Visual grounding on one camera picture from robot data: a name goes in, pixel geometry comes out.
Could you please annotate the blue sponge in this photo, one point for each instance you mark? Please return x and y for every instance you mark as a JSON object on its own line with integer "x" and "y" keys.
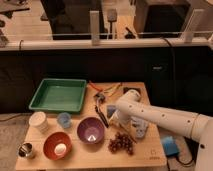
{"x": 110, "y": 110}

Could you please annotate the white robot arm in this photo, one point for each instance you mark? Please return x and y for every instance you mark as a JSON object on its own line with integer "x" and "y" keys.
{"x": 195, "y": 126}

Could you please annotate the green plastic tray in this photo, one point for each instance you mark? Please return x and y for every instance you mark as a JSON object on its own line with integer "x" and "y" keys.
{"x": 59, "y": 95}

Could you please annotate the small metal clip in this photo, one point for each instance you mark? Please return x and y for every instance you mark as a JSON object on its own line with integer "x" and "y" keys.
{"x": 100, "y": 97}

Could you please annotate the black rectangular block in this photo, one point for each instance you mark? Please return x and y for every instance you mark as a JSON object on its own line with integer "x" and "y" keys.
{"x": 126, "y": 89}

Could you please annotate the purple bowl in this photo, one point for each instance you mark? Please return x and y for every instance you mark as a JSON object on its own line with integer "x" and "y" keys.
{"x": 91, "y": 130}

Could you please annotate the blue crumpled cloth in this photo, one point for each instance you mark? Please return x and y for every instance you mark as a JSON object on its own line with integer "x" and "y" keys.
{"x": 141, "y": 127}

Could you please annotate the light blue small cup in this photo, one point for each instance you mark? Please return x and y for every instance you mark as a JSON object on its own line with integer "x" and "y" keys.
{"x": 64, "y": 120}

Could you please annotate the bunch of red grapes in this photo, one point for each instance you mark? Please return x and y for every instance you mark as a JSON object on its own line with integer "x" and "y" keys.
{"x": 121, "y": 141}

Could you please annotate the white paper cup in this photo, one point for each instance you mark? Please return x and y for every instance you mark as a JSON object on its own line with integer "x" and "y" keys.
{"x": 39, "y": 121}

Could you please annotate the red bowl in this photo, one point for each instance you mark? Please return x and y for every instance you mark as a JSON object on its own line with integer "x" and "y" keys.
{"x": 52, "y": 141}

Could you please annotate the white egg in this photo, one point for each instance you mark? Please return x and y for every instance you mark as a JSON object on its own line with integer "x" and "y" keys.
{"x": 60, "y": 149}

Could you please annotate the blue box on floor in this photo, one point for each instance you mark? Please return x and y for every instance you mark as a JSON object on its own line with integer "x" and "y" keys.
{"x": 169, "y": 146}

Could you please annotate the metal cup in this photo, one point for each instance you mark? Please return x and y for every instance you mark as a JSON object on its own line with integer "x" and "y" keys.
{"x": 26, "y": 150}

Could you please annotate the yellow handled tool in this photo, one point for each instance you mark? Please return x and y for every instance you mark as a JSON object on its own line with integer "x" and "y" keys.
{"x": 112, "y": 89}

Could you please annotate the orange handled pliers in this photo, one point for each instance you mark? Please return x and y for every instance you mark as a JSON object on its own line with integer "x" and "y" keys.
{"x": 95, "y": 86}

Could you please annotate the left white post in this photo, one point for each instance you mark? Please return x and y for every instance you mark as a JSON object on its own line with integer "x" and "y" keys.
{"x": 94, "y": 27}

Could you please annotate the white post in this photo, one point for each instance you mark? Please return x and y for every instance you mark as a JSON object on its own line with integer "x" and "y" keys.
{"x": 188, "y": 34}
{"x": 94, "y": 27}

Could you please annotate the white horizontal rail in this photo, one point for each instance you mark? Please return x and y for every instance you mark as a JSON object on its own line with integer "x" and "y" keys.
{"x": 84, "y": 44}

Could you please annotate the right white post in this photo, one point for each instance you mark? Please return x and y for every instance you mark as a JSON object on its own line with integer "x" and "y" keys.
{"x": 188, "y": 34}

